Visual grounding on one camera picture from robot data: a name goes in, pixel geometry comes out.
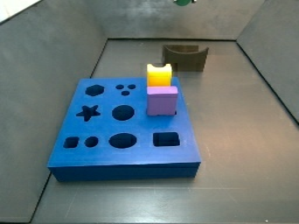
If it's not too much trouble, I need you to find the green cylinder peg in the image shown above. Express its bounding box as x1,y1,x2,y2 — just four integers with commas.
173,0,192,6

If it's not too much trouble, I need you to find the blue foam shape-sorter board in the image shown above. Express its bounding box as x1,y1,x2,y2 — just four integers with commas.
48,78,201,182

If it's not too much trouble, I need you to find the dark curved fixture cradle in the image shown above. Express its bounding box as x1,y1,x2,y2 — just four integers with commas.
163,45,209,72

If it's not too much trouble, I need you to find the purple rectangular block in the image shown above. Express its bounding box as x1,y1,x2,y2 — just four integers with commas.
147,86,179,116

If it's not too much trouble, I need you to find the yellow notched block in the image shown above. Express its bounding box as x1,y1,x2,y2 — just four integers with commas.
147,64,172,87

